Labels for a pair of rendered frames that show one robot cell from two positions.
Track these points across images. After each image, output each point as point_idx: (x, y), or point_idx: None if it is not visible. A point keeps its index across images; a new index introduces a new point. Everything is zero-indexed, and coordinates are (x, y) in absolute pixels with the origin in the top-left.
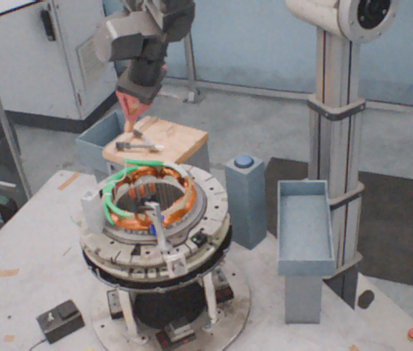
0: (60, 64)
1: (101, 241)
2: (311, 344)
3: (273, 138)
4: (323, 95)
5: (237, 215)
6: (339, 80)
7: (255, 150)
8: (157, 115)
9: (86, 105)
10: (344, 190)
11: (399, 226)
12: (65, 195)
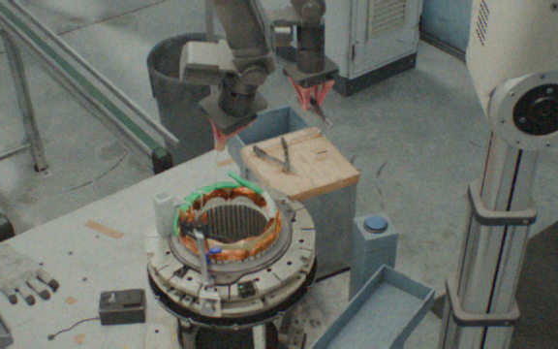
0: (342, 3)
1: (159, 247)
2: None
3: None
4: (481, 188)
5: (356, 279)
6: (497, 178)
7: (542, 203)
8: (446, 107)
9: (360, 63)
10: (486, 309)
11: None
12: (220, 174)
